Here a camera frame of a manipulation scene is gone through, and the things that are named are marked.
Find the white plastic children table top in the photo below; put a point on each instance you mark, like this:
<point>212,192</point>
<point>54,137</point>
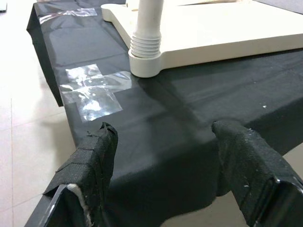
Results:
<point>213,28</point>

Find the black tablecloth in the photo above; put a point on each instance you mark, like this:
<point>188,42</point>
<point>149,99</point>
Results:
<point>165,118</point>

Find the clear tape strip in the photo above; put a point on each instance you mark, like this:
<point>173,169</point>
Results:
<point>71,13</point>

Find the clear tape cross patch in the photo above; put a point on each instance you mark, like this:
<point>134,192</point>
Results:
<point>94,94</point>

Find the white plastic table leg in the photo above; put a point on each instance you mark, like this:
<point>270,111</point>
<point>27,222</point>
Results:
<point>148,23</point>

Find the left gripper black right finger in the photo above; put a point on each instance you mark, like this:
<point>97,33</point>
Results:
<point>248,165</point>

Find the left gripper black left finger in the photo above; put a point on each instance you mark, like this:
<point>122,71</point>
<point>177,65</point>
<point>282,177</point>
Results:
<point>94,165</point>

